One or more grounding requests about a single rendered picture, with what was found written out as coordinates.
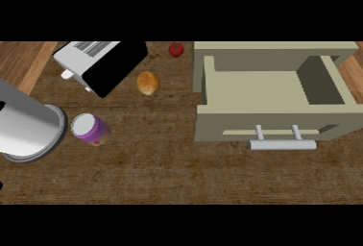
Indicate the brown potato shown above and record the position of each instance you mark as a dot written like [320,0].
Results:
[147,83]

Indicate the beige cabinet body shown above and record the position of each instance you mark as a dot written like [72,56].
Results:
[275,53]

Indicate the beige drawer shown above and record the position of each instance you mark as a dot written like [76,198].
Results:
[264,96]

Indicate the purple can with white lid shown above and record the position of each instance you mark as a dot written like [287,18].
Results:
[90,129]

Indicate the white and black toaster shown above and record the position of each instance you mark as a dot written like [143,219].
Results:
[100,62]

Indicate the red strawberry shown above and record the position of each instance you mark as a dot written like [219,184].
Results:
[175,49]

